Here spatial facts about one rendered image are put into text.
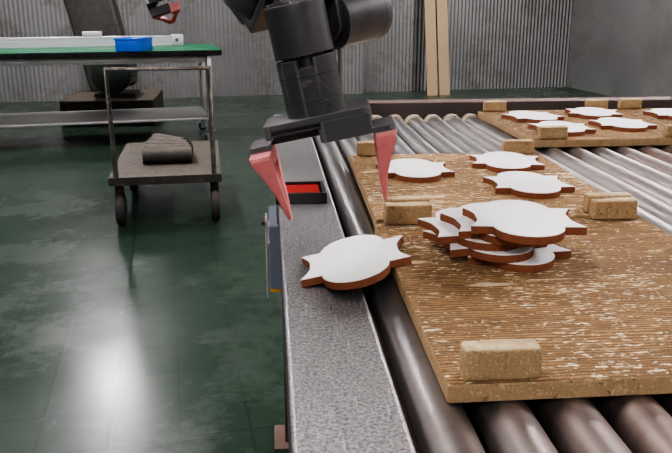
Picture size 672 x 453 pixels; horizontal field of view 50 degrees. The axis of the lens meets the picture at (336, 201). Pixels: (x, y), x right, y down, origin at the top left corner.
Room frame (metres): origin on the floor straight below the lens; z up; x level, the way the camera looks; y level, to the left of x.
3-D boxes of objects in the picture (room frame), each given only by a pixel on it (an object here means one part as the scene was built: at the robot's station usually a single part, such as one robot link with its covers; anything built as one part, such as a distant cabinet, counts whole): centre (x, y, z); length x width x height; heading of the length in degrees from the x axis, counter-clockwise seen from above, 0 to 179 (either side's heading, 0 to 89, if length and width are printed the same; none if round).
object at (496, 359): (0.49, -0.12, 0.95); 0.06 x 0.02 x 0.03; 95
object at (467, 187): (1.11, -0.21, 0.93); 0.41 x 0.35 x 0.02; 4
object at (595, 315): (0.70, -0.24, 0.93); 0.41 x 0.35 x 0.02; 5
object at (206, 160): (4.27, 1.00, 0.44); 1.12 x 0.65 x 0.88; 7
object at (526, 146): (1.32, -0.33, 0.95); 0.06 x 0.02 x 0.03; 94
